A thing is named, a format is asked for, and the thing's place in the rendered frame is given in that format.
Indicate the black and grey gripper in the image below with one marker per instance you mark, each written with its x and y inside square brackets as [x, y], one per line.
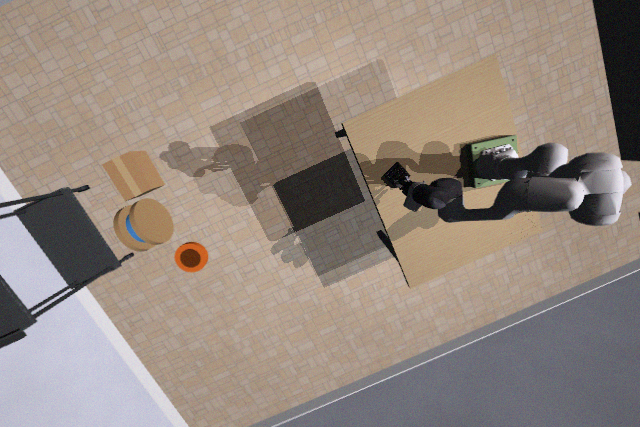
[403, 185]

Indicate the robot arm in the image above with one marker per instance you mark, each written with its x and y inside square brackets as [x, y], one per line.
[596, 177]

